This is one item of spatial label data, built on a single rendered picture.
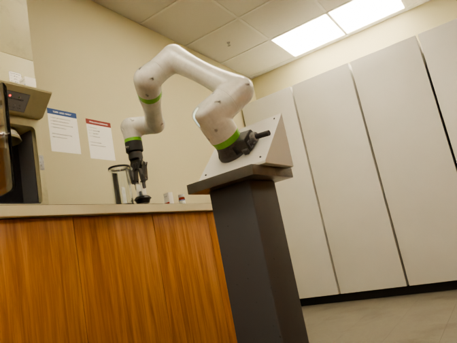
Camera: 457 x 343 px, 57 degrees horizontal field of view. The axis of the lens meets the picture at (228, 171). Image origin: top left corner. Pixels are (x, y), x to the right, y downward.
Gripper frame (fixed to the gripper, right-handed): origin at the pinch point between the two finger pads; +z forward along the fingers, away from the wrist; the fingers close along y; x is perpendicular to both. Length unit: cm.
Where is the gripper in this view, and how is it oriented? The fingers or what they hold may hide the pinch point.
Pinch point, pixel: (141, 189)
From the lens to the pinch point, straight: 226.6
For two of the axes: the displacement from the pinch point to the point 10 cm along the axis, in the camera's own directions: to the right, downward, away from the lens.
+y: 8.1, -2.7, -5.2
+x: 5.5, 0.5, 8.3
